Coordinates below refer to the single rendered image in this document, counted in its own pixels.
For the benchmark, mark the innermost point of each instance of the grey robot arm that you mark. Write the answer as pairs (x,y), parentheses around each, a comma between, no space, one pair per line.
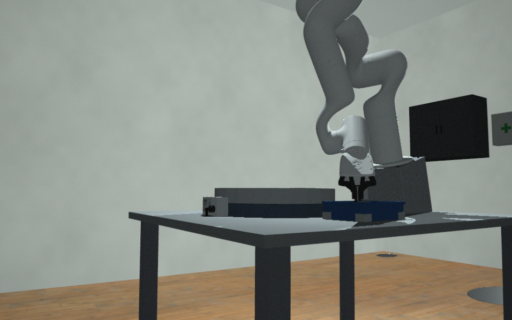
(328,24)

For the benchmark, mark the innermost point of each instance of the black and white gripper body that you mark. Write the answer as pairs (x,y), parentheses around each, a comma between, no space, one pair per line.
(356,164)

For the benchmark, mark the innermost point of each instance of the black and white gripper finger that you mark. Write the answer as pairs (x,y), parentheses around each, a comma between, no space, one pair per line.
(365,184)
(350,185)

